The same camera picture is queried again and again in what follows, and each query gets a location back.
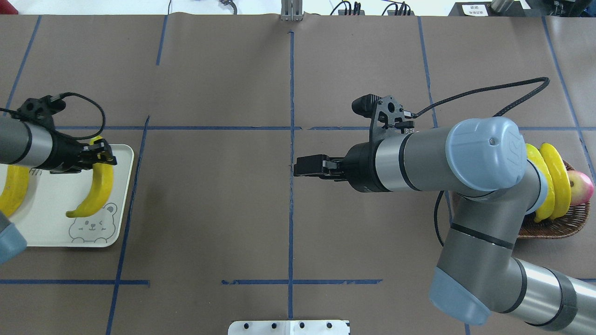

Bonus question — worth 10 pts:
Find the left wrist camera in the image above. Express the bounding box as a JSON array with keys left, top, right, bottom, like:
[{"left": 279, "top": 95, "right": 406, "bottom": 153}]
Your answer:
[{"left": 12, "top": 95, "right": 66, "bottom": 130}]

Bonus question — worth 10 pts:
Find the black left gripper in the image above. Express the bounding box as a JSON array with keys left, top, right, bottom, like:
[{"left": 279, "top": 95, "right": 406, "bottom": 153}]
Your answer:
[{"left": 49, "top": 134, "right": 117, "bottom": 174}]

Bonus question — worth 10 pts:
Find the wicker fruit basket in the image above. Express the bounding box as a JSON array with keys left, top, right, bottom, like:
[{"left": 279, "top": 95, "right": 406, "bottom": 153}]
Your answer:
[{"left": 515, "top": 158, "right": 592, "bottom": 240}]

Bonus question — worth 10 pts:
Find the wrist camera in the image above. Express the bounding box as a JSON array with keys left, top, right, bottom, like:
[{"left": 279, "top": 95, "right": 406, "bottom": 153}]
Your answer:
[
  {"left": 351, "top": 94, "right": 415, "bottom": 143},
  {"left": 12, "top": 95, "right": 66, "bottom": 130}
]

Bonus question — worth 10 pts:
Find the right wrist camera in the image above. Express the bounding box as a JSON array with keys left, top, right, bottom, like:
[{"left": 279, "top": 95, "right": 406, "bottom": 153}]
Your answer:
[{"left": 351, "top": 94, "right": 415, "bottom": 143}]

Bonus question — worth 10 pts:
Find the white bear tray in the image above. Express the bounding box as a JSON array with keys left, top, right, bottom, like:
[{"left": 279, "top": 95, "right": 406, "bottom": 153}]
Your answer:
[{"left": 9, "top": 144, "right": 135, "bottom": 248}]

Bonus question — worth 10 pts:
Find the white camera pedestal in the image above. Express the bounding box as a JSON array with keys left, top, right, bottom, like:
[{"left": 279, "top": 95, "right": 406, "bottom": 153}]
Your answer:
[{"left": 228, "top": 320, "right": 351, "bottom": 335}]

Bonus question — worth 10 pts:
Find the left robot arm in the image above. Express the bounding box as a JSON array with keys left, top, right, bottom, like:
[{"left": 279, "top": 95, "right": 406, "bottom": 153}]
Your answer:
[{"left": 0, "top": 119, "right": 117, "bottom": 263}]

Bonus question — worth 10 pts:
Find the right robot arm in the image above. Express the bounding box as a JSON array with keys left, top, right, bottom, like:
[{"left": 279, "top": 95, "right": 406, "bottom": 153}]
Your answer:
[{"left": 293, "top": 117, "right": 595, "bottom": 335}]

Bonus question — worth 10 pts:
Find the aluminium frame post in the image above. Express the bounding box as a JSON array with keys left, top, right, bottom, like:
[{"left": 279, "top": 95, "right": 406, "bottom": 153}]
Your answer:
[{"left": 280, "top": 0, "right": 304, "bottom": 22}]

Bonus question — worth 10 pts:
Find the pink red apple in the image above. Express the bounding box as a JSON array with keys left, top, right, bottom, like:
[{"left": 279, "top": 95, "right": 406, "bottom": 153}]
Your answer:
[{"left": 568, "top": 170, "right": 595, "bottom": 206}]

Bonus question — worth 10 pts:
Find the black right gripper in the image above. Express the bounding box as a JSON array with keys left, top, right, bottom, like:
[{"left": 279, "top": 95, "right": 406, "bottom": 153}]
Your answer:
[{"left": 292, "top": 142, "right": 389, "bottom": 193}]

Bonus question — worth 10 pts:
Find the yellow banana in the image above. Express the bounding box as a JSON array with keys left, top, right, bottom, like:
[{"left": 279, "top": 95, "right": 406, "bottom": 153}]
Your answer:
[
  {"left": 0, "top": 165, "right": 30, "bottom": 217},
  {"left": 65, "top": 135, "right": 114, "bottom": 218},
  {"left": 536, "top": 143, "right": 572, "bottom": 219},
  {"left": 526, "top": 143, "right": 555, "bottom": 223}
]

